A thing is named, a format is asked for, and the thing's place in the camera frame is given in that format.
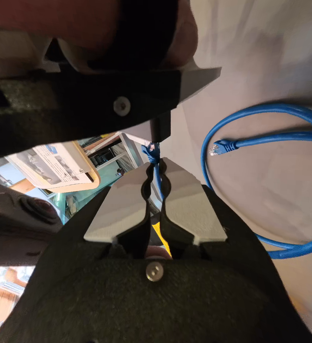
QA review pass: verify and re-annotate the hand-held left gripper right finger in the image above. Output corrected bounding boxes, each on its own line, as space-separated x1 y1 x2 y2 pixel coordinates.
159 157 229 259

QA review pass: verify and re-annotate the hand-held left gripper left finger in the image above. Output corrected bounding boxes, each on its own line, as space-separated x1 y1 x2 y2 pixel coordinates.
84 162 152 259

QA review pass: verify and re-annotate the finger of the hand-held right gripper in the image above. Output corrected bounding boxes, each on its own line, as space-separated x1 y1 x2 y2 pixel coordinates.
177 67 222 107

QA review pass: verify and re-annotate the black network switch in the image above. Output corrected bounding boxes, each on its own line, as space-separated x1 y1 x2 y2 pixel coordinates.
150 111 171 142

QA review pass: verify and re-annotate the blue ethernet cable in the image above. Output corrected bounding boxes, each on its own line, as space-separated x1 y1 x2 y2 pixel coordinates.
141 103 312 260

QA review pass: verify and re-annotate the person's left hand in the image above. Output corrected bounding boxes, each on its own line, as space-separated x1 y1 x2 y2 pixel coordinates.
145 247 173 259

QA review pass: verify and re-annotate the person's right hand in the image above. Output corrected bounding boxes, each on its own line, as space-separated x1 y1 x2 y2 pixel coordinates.
0 0 199 68

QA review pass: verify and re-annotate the white document stand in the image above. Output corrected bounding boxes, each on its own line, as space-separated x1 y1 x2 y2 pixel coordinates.
5 141 101 193

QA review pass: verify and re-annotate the printed instruction sheet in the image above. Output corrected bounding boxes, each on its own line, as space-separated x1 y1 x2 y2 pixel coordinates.
10 143 93 188

